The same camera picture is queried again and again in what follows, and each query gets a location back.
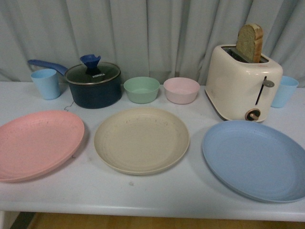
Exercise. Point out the left light blue cup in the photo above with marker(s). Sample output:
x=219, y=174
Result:
x=46, y=81

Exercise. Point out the cream toaster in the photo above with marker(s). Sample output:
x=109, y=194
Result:
x=239, y=89

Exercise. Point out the blue plate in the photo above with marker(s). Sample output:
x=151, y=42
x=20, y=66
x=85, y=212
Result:
x=256, y=161

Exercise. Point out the green bowl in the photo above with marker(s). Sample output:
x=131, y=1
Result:
x=141, y=90

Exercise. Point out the grey curtain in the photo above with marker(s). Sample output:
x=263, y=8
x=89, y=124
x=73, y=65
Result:
x=156, y=38

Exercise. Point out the dark blue saucepan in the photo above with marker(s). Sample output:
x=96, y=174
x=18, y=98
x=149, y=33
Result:
x=88, y=96

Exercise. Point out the pink plate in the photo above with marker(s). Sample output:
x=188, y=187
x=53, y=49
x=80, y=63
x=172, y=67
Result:
x=37, y=143

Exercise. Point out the beige plate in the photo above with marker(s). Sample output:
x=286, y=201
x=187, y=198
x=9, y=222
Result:
x=142, y=140

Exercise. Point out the light blue cup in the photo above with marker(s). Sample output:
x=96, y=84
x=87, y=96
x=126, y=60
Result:
x=286, y=89
x=46, y=81

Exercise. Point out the right light blue cup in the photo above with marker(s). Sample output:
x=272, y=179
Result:
x=286, y=89

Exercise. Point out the bread slice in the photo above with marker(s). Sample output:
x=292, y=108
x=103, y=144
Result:
x=250, y=41

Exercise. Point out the glass pot lid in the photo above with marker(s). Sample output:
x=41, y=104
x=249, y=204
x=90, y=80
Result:
x=92, y=71

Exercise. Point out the pink bowl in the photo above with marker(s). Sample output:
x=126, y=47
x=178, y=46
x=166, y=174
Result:
x=180, y=90

